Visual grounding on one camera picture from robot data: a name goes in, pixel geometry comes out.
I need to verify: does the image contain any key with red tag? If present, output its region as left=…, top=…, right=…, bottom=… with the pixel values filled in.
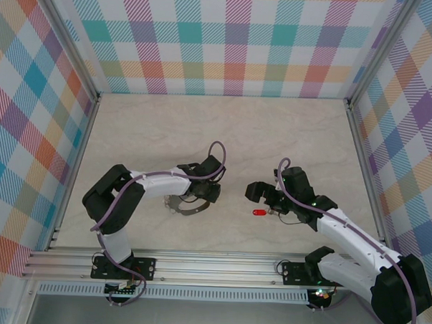
left=251, top=205, right=283, bottom=219

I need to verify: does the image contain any white slotted cable duct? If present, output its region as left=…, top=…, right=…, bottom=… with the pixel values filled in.
left=37, top=277, right=310, bottom=307

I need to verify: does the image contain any metal keyring with small rings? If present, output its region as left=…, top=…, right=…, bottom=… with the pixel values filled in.
left=162, top=192, right=213, bottom=218

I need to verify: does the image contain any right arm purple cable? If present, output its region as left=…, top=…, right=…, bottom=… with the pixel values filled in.
left=270, top=157, right=427, bottom=324

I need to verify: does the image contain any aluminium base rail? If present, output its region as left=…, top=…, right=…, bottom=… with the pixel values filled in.
left=20, top=241, right=417, bottom=297

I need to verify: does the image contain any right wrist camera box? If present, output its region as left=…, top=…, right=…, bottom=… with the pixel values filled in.
left=272, top=167, right=284, bottom=191

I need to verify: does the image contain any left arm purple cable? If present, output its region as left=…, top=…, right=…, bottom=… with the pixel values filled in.
left=87, top=136, right=229, bottom=311

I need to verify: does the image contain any aluminium corner post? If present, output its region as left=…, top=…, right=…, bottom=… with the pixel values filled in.
left=24, top=0, right=106, bottom=104
left=345, top=0, right=421, bottom=113

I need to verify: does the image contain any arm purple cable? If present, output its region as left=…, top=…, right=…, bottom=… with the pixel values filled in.
left=270, top=157, right=427, bottom=324
left=87, top=136, right=229, bottom=311

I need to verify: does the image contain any grey metal panel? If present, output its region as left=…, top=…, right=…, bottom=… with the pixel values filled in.
left=25, top=292, right=411, bottom=324

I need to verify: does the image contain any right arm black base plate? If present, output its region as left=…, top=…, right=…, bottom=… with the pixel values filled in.
left=281, top=261, right=348, bottom=289

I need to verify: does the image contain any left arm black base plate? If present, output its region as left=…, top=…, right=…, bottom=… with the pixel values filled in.
left=90, top=255, right=158, bottom=282

